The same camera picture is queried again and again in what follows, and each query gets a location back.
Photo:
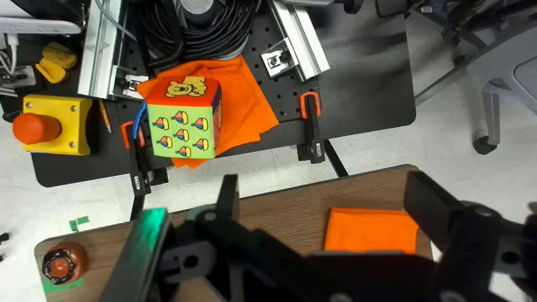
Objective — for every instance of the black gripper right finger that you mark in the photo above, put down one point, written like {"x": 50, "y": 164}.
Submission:
{"x": 437, "y": 216}

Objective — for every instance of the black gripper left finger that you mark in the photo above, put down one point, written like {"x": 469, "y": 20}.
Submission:
{"x": 137, "y": 254}

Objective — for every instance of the green tape piece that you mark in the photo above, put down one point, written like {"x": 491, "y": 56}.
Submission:
{"x": 80, "y": 224}

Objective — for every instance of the folded orange cloth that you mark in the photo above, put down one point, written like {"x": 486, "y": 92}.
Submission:
{"x": 370, "y": 231}

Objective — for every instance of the small round orange puck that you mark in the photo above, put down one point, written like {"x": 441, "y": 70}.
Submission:
{"x": 65, "y": 263}

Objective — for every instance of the green tape strip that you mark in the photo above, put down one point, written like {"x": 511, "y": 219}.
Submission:
{"x": 65, "y": 286}

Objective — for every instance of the colourful soft toy cube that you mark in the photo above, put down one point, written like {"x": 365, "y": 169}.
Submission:
{"x": 182, "y": 120}

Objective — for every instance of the orange pencil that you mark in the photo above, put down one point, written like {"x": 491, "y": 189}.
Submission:
{"x": 105, "y": 117}

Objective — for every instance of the yellow emergency stop button box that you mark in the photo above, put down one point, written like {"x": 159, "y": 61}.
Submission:
{"x": 60, "y": 124}

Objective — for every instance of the black perforated breadboard plate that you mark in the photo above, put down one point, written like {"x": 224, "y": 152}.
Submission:
{"x": 364, "y": 73}

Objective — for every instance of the office chair base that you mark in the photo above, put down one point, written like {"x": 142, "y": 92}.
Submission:
{"x": 498, "y": 61}

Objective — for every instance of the crumpled orange cloth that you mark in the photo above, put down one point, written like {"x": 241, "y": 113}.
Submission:
{"x": 246, "y": 102}

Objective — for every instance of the yellow plastic clip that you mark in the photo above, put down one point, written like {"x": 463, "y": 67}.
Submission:
{"x": 60, "y": 55}
{"x": 51, "y": 72}

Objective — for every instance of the long silver aluminium extrusion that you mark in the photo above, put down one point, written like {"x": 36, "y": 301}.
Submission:
{"x": 100, "y": 45}

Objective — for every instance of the short silver aluminium extrusion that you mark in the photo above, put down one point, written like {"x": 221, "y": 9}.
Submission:
{"x": 303, "y": 40}

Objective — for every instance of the silver corner bracket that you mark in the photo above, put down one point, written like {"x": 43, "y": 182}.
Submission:
{"x": 278, "y": 60}

